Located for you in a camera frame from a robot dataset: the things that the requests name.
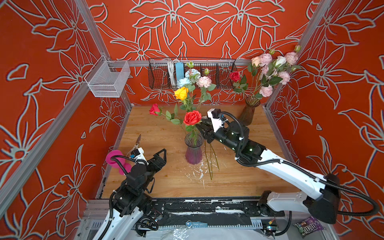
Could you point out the peach rose stem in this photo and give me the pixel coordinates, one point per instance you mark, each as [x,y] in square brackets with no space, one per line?
[256,72]

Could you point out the pink mottled flower stem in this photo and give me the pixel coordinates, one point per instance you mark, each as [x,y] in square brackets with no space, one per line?
[206,85]

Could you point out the purple candy bag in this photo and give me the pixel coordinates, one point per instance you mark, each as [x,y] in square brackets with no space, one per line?
[308,226]

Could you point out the purple glass vase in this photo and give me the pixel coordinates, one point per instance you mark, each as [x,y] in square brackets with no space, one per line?
[194,153]

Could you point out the pink carnation stem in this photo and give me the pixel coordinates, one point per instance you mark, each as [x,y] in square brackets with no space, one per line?
[285,77]

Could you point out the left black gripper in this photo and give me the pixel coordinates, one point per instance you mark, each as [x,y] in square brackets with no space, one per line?
[155,162]

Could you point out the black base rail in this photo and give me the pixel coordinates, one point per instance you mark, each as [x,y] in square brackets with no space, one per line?
[219,212]

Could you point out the pink plastic cup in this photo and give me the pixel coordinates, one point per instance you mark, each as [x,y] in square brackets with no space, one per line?
[117,160]

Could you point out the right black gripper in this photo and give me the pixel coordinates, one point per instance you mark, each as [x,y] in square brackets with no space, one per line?
[207,130]

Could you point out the pale pink flower stem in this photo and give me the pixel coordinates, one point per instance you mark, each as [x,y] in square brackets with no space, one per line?
[265,60]

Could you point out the light blue box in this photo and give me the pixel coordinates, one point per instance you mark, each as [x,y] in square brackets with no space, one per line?
[179,67]

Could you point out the large red rose stem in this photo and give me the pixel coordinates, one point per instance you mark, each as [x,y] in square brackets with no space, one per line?
[191,119]

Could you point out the pink peony stem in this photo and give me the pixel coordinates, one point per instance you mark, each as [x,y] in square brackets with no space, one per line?
[262,92]

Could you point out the orange yellow rose stem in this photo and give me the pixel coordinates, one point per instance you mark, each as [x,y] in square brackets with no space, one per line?
[186,99]

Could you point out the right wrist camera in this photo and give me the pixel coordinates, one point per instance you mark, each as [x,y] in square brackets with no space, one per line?
[214,116]

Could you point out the clear plastic bin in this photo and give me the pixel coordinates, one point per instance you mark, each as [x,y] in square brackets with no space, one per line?
[107,79]

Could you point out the black wire basket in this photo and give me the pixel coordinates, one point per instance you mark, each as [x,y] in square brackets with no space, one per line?
[162,73]

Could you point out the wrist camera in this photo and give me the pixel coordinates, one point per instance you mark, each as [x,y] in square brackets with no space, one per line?
[214,116]
[138,157]

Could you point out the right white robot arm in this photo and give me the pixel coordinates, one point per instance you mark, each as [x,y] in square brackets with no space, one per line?
[319,195]

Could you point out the white handled scissors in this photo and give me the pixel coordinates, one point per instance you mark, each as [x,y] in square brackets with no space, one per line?
[136,145]

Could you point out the pale blue flower stem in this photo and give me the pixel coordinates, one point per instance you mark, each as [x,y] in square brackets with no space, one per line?
[191,75]

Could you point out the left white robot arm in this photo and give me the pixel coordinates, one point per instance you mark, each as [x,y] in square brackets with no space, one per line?
[130,205]

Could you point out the red rosebud stem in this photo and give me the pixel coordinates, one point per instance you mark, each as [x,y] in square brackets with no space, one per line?
[173,117]

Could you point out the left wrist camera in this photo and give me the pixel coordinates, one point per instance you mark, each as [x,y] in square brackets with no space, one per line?
[138,157]

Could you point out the brown glass vase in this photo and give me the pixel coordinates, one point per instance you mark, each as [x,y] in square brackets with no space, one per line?
[247,114]

